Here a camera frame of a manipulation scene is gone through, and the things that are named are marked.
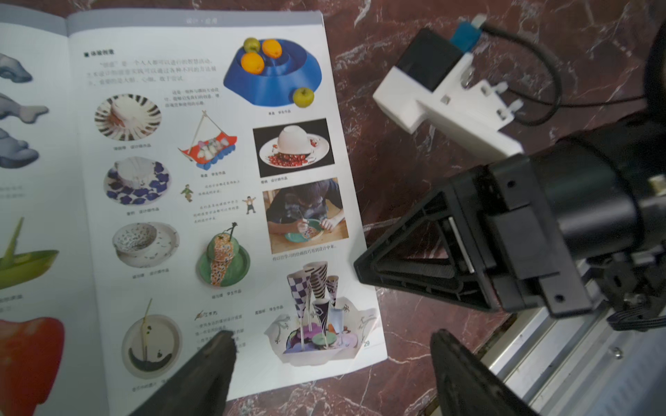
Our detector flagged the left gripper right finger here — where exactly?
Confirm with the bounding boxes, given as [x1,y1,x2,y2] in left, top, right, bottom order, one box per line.
[430,329,536,416]

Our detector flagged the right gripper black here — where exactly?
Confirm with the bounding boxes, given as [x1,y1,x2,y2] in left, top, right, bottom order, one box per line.
[353,154,593,319]

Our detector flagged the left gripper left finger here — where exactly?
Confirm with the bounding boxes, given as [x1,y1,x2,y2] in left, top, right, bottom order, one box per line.
[133,330,237,415]

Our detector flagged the yellow art textbook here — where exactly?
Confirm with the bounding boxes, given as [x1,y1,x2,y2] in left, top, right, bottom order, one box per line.
[1,5,387,415]

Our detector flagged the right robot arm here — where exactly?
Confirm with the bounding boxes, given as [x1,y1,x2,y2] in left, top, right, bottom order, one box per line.
[354,15,665,331]

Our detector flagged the aluminium front rail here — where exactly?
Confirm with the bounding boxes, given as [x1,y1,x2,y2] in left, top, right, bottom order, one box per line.
[478,259,666,416]

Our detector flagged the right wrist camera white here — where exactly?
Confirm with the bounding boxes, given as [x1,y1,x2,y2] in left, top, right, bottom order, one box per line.
[373,14,524,163]

